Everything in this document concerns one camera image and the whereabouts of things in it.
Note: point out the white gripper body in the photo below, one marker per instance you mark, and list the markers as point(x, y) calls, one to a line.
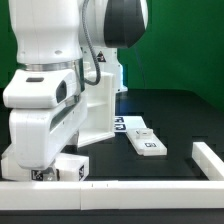
point(39, 135)

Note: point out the white cabinet door panel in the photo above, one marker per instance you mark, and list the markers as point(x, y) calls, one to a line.
point(145, 142)

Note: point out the white cabinet body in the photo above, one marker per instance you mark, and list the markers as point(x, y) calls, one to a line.
point(99, 124)

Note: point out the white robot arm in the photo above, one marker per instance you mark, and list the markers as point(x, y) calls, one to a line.
point(45, 93)

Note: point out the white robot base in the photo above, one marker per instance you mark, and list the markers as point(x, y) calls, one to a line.
point(108, 61)

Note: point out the white cabinet top block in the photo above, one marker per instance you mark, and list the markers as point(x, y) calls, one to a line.
point(66, 167)

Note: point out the white front fence bar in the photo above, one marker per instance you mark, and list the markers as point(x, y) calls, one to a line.
point(97, 195)

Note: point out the white marker sheet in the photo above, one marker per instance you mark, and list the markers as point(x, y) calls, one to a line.
point(123, 123)

